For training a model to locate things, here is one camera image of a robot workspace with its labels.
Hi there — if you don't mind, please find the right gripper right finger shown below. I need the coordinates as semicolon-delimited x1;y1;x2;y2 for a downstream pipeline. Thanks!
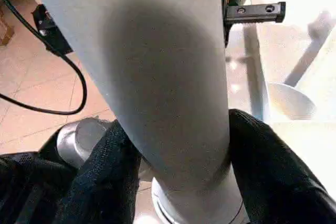
227;108;336;224

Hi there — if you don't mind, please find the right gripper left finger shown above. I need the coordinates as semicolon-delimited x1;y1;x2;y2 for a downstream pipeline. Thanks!
56;119;142;224

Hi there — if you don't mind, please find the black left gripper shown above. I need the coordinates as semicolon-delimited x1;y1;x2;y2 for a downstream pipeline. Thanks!
220;0;287;49

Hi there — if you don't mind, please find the white plastic table top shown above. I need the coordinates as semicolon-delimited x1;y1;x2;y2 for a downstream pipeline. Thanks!
141;0;336;224

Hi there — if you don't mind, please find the white table leg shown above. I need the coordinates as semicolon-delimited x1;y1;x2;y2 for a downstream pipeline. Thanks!
26;0;244;224

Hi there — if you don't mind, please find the black tripod leg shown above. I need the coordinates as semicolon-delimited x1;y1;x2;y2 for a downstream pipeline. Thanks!
30;3;74;55

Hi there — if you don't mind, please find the brown cardboard box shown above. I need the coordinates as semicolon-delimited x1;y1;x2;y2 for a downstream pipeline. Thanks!
0;6;15;46

